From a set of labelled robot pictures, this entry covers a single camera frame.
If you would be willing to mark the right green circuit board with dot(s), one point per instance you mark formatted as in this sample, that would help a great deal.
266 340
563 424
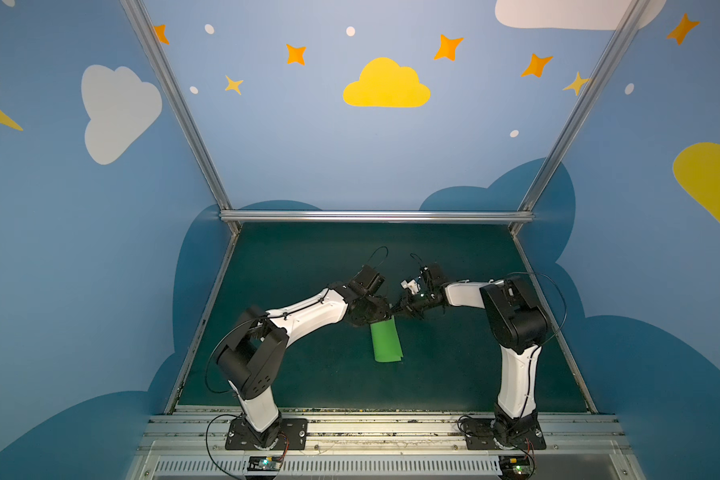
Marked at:
515 467

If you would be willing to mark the green circuit board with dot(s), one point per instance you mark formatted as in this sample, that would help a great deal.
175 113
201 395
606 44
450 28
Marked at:
264 464
515 467

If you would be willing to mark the green square paper sheet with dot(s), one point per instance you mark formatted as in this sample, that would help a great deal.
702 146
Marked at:
385 342

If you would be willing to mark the aluminium back frame rail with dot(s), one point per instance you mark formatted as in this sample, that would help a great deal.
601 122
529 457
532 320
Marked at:
416 217

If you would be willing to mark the aluminium left frame post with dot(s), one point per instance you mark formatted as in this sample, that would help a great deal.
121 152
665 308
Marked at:
140 21

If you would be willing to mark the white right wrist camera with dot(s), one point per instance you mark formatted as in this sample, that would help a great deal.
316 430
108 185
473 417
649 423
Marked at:
412 286

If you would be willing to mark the aluminium left floor rail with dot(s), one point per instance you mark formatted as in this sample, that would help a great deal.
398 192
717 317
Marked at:
188 361

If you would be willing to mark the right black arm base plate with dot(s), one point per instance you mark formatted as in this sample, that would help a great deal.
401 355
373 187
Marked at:
492 434

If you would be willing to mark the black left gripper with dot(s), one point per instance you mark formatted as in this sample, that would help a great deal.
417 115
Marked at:
374 308

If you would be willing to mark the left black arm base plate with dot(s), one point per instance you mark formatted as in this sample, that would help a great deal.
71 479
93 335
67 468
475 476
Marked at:
287 433

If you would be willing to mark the aluminium right frame post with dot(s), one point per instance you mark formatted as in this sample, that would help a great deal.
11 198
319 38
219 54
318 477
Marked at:
608 62

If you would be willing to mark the aluminium right floor rail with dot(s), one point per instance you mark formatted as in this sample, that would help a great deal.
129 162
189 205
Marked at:
557 324

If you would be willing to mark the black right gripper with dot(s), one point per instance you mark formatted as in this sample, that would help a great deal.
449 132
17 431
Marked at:
411 303

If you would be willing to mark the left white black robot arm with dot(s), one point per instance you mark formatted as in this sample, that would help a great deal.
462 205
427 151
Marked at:
249 357

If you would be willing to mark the aluminium floor rail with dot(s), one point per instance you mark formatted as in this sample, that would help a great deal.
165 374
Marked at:
557 324
188 361

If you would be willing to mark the aluminium frame post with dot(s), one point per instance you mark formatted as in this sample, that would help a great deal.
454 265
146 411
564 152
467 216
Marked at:
608 62
140 21

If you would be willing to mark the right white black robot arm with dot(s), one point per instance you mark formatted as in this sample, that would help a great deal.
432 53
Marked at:
519 325

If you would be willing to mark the left green circuit board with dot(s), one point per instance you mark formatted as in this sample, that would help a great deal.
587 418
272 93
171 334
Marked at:
264 464

